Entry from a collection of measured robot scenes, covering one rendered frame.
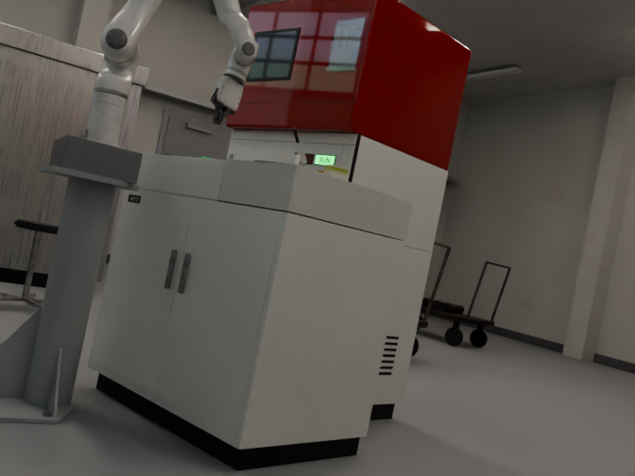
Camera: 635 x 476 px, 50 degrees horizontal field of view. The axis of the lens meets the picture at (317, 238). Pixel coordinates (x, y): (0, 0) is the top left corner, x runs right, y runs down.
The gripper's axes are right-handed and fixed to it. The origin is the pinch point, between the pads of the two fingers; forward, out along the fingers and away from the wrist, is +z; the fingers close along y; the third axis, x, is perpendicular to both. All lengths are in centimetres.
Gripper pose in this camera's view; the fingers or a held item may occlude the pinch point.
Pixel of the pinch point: (217, 118)
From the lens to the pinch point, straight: 250.9
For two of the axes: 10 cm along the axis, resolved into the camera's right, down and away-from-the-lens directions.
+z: -3.4, 9.3, -1.7
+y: -6.2, -3.5, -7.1
